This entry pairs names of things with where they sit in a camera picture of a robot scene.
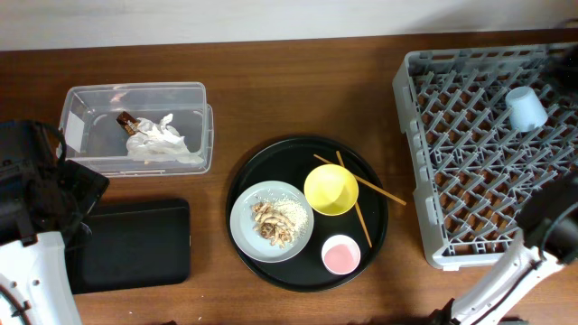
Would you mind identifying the light blue cup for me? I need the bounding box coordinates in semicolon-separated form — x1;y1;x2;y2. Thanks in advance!
505;87;548;133

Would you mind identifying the white napkin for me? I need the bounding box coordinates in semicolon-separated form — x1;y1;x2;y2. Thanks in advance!
126;114;204;164

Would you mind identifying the gold snack wrapper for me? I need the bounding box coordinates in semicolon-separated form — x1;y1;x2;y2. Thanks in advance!
116;111;139;135

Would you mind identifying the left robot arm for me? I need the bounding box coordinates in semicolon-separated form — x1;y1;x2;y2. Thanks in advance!
1;120;109;324

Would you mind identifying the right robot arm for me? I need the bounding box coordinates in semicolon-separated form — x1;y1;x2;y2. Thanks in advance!
394;43;577;324

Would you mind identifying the grey dishwasher rack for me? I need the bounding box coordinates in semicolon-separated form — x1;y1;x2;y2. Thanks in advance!
393;43;577;271

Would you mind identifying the wooden chopstick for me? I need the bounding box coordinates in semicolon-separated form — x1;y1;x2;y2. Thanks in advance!
336;150;373;248
313;154;407;206

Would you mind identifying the yellow bowl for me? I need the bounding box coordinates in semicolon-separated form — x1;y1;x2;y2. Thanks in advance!
303;164;359;216

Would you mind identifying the pink cup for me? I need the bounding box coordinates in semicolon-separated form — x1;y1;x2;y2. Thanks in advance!
321;235;361;275

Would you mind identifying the round black serving tray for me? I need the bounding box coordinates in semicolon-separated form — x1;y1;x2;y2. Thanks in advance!
226;136;388;293

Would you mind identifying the food scraps and rice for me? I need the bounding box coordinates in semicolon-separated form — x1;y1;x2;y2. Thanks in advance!
251;199;312;249

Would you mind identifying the grey plate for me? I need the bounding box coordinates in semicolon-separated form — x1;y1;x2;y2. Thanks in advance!
229;181;314;264

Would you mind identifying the black rectangular tray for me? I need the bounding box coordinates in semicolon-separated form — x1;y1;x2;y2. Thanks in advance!
65;199;191;294

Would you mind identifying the clear plastic bin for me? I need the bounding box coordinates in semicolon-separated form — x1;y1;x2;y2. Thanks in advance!
59;82;214;178

